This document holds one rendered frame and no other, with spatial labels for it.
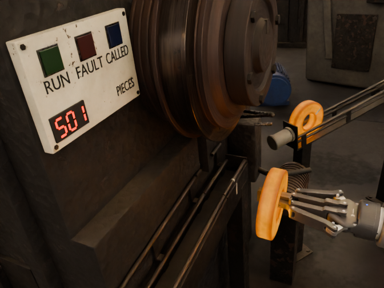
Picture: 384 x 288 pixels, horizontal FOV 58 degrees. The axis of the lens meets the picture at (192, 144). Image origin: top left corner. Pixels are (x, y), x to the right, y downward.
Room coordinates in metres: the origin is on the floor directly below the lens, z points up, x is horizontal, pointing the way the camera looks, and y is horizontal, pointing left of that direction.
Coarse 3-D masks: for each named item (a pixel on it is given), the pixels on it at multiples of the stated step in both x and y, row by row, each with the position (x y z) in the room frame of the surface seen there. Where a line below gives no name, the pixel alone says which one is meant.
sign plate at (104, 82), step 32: (64, 32) 0.57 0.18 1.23; (96, 32) 0.63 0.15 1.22; (128, 32) 0.71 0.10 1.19; (32, 64) 0.50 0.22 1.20; (64, 64) 0.55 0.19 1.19; (96, 64) 0.62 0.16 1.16; (128, 64) 0.70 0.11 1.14; (32, 96) 0.49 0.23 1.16; (64, 96) 0.54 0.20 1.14; (96, 96) 0.60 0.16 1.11; (128, 96) 0.68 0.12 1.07; (64, 128) 0.52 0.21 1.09
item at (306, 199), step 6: (300, 198) 0.56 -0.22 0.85; (306, 198) 0.56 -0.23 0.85; (312, 198) 0.56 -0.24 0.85; (318, 198) 0.55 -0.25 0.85; (312, 204) 0.55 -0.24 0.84; (318, 204) 0.55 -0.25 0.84; (324, 204) 0.54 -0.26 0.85; (330, 204) 0.53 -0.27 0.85; (336, 204) 0.53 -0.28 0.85; (342, 204) 0.52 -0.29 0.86
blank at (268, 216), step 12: (276, 168) 0.62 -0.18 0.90; (276, 180) 0.56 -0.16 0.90; (264, 192) 0.55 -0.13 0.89; (276, 192) 0.54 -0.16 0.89; (264, 204) 0.53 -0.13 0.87; (276, 204) 0.53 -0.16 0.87; (264, 216) 0.52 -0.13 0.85; (276, 216) 0.58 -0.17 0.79; (264, 228) 0.51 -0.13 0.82; (276, 228) 0.56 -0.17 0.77
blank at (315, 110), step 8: (304, 104) 1.17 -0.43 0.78; (312, 104) 1.17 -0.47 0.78; (296, 112) 1.16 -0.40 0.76; (304, 112) 1.15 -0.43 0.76; (312, 112) 1.17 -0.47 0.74; (320, 112) 1.19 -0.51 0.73; (296, 120) 1.14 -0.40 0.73; (312, 120) 1.20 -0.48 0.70; (320, 120) 1.20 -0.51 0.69; (304, 128) 1.18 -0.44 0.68; (312, 136) 1.18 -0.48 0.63
